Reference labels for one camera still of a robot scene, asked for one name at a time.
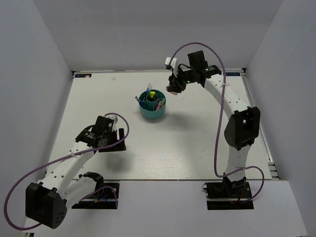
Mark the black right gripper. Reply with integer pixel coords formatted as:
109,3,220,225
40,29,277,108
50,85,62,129
167,66,197,93

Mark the blue ballpoint pen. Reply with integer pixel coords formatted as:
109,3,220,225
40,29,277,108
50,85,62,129
135,96,147,110

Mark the yellow black highlighter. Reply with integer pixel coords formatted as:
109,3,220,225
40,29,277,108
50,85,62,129
150,91,156,98

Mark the pink eraser stick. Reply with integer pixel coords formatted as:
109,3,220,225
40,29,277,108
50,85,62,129
155,101,162,111

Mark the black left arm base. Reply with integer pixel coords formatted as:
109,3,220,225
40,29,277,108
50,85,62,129
72,182,120,210

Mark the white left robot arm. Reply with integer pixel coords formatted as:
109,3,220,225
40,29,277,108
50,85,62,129
25,113,128,229

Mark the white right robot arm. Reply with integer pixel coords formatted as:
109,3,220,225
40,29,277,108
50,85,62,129
165,50,260,197

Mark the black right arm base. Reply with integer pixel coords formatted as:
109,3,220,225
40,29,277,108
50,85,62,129
202,177,254,210

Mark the blue right corner label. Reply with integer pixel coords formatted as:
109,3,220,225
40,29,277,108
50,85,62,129
226,72,240,77

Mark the blue corner label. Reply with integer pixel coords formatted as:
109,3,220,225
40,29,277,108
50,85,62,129
75,74,92,78
226,72,240,77

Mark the teal round organizer container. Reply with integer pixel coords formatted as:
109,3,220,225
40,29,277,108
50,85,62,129
139,89,166,119

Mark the blue left corner label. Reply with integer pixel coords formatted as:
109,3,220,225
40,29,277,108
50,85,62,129
75,74,92,78

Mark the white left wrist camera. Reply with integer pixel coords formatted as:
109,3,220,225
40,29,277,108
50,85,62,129
109,115,118,130

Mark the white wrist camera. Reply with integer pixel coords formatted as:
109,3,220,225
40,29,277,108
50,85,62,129
165,57,178,78
109,115,118,130

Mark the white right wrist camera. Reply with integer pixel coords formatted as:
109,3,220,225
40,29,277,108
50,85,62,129
165,57,178,78

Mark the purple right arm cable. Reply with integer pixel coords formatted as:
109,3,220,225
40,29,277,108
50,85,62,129
171,42,265,202

